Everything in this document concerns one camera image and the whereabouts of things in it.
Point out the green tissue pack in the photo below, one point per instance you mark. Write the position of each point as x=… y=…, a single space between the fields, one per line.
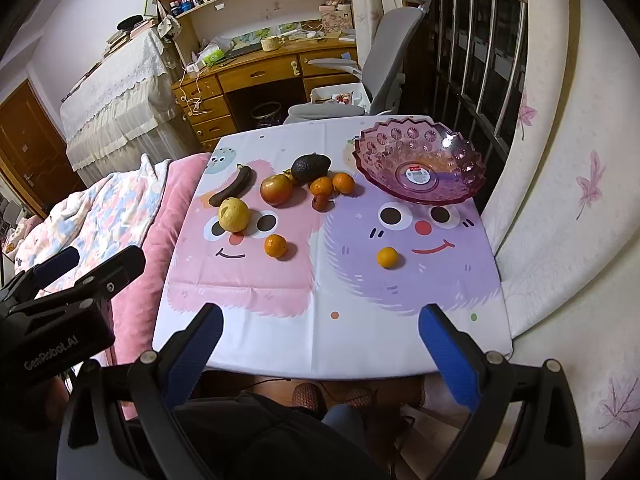
x=212 y=54

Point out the metal window bars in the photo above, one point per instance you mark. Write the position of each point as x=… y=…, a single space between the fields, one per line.
x=465 y=67

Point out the mandarin orange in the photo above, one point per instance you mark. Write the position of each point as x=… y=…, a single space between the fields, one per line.
x=343 y=183
x=275 y=246
x=321 y=186

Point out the wooden desk with drawers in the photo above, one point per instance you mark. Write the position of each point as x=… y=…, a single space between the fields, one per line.
x=218 y=101

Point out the pink plush cushion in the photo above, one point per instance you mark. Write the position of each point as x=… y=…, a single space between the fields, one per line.
x=134 y=310

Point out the white floral curtain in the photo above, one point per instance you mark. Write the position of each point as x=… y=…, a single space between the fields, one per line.
x=563 y=220

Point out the white storage box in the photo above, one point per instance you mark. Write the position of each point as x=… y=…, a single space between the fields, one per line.
x=353 y=94

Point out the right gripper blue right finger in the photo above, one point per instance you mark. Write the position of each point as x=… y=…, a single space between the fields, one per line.
x=482 y=387

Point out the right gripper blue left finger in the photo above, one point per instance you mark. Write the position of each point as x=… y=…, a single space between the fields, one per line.
x=162 y=380

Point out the dark overripe banana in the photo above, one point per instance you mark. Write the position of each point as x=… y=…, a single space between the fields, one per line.
x=237 y=187

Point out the dark avocado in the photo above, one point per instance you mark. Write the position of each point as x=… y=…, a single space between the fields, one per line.
x=310 y=167

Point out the grey office chair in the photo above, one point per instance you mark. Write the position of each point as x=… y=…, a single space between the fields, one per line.
x=384 y=29

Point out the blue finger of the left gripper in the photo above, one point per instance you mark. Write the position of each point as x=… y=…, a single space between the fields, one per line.
x=56 y=266
x=110 y=277

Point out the yellow pear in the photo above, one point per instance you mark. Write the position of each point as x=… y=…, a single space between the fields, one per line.
x=233 y=215

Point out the small dark red fruit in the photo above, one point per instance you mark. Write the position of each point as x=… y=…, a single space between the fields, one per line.
x=320 y=202

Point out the lace covered piano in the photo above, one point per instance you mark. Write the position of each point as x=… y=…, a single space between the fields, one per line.
x=125 y=109

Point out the small yellow mandarin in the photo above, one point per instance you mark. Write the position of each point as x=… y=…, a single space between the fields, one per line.
x=387 y=257

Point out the floral patterned blanket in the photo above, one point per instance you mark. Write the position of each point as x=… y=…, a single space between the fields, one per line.
x=116 y=212

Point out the pink glass fruit bowl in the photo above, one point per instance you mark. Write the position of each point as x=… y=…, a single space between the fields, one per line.
x=420 y=161

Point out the brown wooden door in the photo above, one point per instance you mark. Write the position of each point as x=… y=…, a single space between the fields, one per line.
x=33 y=154

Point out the dark waste bin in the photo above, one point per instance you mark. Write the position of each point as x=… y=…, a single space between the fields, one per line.
x=267 y=114

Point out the beige mug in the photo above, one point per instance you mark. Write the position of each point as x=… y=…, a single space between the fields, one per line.
x=271 y=43

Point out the red apple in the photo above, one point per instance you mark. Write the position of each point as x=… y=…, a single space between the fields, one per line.
x=276 y=189

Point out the cartoon monster tablecloth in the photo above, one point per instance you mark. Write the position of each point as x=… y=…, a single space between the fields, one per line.
x=327 y=309

